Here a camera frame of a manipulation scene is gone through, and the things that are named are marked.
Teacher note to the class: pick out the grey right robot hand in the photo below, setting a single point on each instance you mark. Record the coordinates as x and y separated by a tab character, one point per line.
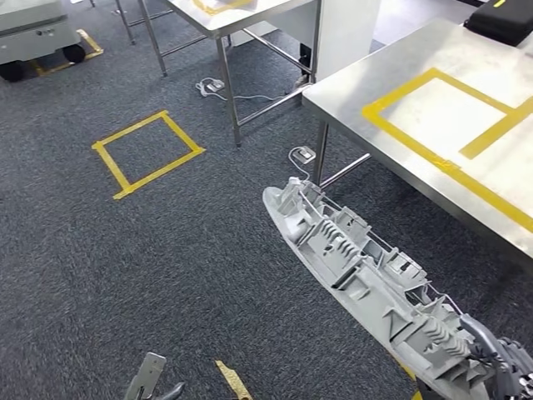
512	370

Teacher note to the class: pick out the grey plastic wheel hubcap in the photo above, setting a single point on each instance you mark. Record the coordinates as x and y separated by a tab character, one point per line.
353	265

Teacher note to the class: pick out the steel workbench table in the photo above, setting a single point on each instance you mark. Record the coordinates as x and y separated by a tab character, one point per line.
333	99
258	14

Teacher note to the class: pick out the black case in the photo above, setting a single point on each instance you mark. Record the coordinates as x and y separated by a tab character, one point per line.
500	25

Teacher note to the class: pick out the white floor socket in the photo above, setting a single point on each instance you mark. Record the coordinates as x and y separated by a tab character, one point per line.
304	155
215	85

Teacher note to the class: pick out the yellow floor tape outline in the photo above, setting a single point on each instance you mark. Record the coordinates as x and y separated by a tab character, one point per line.
233	381
93	47

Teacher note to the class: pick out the white cabinet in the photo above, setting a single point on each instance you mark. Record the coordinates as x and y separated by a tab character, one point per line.
350	33

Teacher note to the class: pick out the grey wheeled cart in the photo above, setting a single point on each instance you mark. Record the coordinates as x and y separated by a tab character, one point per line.
33	33

